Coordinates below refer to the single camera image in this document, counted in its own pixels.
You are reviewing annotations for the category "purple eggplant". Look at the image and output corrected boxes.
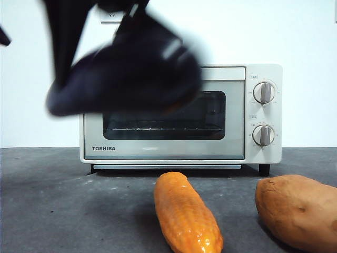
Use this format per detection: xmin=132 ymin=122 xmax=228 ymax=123
xmin=46 ymin=44 xmax=203 ymax=117

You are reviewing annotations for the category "glass oven door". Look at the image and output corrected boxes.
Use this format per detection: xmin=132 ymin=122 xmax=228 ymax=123
xmin=83 ymin=67 xmax=246 ymax=161

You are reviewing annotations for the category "cream Toshiba toaster oven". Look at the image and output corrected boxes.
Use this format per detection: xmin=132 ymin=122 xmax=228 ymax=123
xmin=78 ymin=63 xmax=284 ymax=177

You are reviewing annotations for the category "cream temperature knob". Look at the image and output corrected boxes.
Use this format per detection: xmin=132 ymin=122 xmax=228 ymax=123
xmin=252 ymin=81 xmax=276 ymax=104

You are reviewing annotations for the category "silver crumb tray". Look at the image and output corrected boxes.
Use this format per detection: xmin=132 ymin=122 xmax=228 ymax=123
xmin=92 ymin=164 xmax=242 ymax=170

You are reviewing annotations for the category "cream timer knob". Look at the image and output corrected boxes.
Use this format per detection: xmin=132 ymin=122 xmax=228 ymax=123
xmin=252 ymin=124 xmax=275 ymax=147

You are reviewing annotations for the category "orange corn cob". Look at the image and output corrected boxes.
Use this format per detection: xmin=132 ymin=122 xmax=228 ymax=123
xmin=153 ymin=171 xmax=224 ymax=253

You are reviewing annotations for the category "brown sweet potato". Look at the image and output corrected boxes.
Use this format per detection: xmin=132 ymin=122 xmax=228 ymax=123
xmin=255 ymin=174 xmax=337 ymax=251

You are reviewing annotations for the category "white wall socket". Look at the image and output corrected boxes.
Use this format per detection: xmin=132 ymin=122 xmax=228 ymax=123
xmin=101 ymin=12 xmax=122 ymax=25

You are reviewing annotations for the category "wire oven rack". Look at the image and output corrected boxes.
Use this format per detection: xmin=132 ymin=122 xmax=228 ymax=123
xmin=112 ymin=127 xmax=221 ymax=132

